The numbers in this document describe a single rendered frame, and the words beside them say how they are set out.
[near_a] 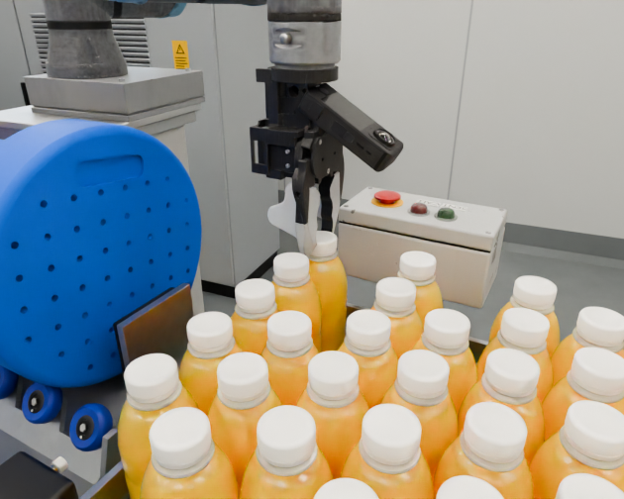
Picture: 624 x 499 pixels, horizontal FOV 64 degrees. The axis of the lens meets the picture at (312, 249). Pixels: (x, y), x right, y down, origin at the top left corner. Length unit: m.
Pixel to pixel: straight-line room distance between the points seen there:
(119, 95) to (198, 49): 1.26
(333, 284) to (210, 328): 0.20
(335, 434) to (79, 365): 0.30
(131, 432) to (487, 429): 0.26
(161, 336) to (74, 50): 0.66
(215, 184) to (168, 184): 1.73
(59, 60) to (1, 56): 1.97
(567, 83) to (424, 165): 0.89
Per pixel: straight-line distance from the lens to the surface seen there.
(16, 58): 2.99
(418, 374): 0.40
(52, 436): 0.63
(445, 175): 3.27
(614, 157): 3.22
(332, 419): 0.40
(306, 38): 0.52
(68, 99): 1.10
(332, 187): 0.60
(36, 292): 0.53
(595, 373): 0.44
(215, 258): 2.50
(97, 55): 1.09
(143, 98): 1.03
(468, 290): 0.65
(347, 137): 0.52
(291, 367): 0.44
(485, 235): 0.62
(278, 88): 0.56
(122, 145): 0.56
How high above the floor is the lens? 1.34
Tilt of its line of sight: 26 degrees down
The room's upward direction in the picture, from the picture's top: straight up
